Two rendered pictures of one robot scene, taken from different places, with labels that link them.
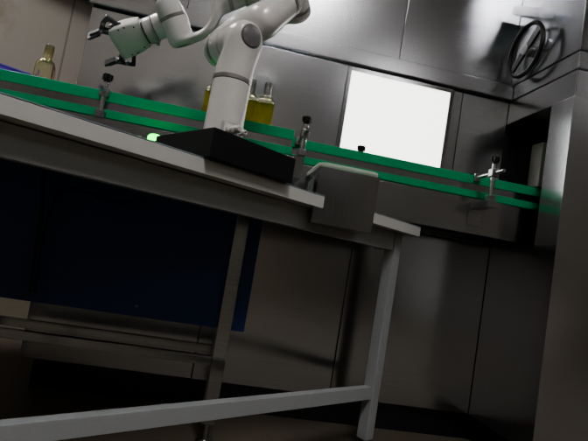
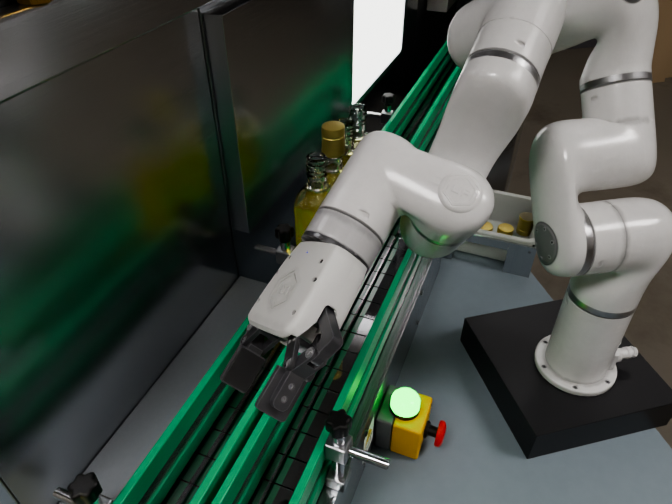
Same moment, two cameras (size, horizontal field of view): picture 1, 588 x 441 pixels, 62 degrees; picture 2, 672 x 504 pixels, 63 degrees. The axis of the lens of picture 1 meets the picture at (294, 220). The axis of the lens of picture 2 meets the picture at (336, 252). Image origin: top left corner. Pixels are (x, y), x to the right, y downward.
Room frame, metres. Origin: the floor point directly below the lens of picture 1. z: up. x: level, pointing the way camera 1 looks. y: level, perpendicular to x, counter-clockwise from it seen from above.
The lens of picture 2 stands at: (1.22, 0.90, 1.52)
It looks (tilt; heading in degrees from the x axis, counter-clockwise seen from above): 39 degrees down; 300
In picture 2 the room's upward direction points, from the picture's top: straight up
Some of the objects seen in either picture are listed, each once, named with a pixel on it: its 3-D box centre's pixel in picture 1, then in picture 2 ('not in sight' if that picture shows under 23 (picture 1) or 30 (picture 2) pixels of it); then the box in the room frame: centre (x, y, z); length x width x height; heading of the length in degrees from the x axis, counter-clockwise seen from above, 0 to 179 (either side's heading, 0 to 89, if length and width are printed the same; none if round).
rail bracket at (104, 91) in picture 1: (101, 94); (357, 459); (1.37, 0.60, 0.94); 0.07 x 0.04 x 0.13; 8
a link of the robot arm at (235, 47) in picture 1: (235, 54); (612, 253); (1.19, 0.21, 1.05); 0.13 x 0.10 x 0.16; 40
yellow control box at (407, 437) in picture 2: not in sight; (404, 422); (1.38, 0.43, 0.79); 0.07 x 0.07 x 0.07; 8
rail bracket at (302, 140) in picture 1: (303, 137); not in sight; (1.51, 0.01, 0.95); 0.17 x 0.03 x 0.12; 8
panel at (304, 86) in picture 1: (335, 108); (340, 41); (1.79, -0.09, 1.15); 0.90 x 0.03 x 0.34; 98
